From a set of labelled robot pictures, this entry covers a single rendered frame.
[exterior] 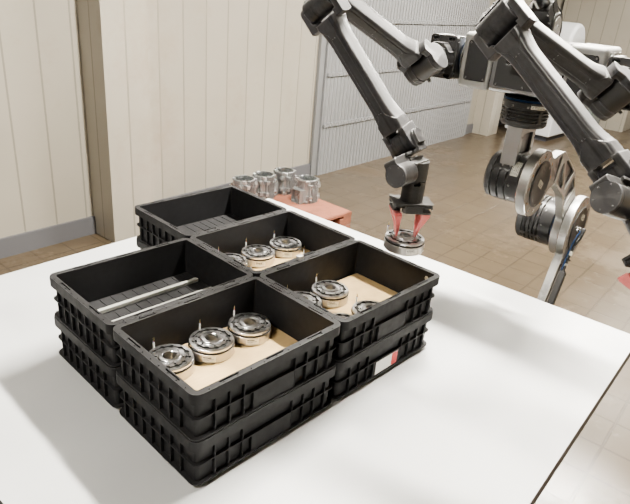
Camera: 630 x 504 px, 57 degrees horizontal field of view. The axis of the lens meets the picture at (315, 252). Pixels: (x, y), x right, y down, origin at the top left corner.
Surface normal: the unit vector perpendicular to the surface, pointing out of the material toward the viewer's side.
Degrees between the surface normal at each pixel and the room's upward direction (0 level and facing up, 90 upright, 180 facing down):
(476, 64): 90
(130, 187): 90
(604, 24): 90
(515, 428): 0
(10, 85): 90
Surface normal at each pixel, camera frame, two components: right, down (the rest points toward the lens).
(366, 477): 0.08, -0.91
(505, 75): -0.64, 0.27
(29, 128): 0.76, 0.32
